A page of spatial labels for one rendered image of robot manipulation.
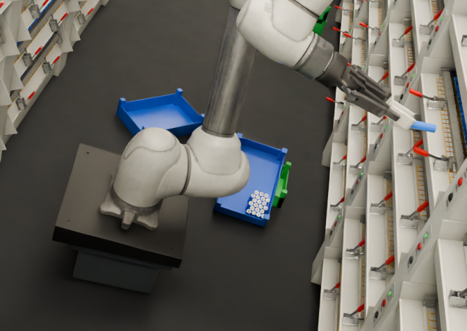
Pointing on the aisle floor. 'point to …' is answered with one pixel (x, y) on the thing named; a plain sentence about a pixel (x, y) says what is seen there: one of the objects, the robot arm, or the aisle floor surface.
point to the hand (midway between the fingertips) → (398, 113)
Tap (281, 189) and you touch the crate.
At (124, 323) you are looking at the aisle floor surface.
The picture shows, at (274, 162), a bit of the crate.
